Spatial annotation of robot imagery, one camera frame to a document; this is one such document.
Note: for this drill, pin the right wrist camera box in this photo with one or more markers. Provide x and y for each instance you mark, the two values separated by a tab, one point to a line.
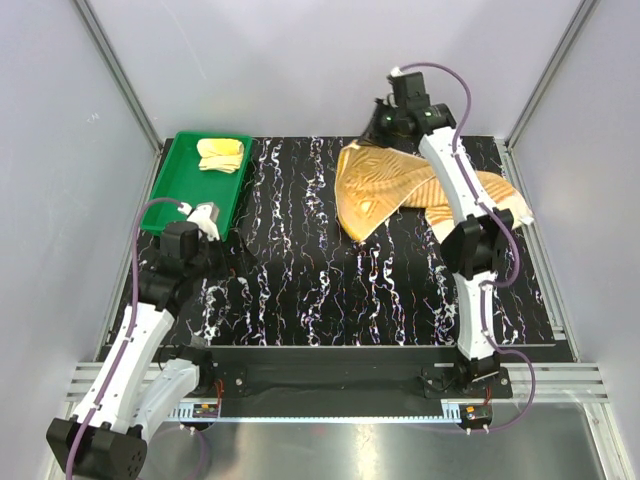
409	90

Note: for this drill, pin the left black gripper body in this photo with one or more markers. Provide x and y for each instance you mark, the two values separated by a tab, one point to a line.
211	263

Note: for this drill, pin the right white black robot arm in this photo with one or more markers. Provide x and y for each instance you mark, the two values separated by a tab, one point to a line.
473	250

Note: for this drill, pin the left small controller board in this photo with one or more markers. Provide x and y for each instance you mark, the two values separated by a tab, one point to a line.
206	410

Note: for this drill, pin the yellow orange striped towel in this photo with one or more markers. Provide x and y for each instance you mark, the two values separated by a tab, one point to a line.
372	183

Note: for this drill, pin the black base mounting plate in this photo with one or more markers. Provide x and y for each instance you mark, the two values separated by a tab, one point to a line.
361	375

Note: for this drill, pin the right small controller board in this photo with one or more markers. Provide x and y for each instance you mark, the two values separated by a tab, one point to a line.
477	414

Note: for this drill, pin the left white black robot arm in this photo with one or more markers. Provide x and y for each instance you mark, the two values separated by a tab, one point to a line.
108	434

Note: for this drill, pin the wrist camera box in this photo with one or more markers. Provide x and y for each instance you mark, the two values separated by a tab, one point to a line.
204	215
409	90

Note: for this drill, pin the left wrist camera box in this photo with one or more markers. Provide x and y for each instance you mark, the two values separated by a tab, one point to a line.
204	215

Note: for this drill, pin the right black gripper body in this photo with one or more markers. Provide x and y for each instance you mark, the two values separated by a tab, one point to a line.
391	115

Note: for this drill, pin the green plastic tray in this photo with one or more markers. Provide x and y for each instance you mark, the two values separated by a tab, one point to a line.
181	178

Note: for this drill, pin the small controller board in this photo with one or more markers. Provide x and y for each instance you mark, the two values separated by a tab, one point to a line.
206	410
477	414

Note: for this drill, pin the yellow cream towel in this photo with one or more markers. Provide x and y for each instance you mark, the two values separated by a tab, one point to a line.
220	154

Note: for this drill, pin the slotted aluminium cable duct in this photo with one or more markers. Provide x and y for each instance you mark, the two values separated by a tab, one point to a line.
421	412

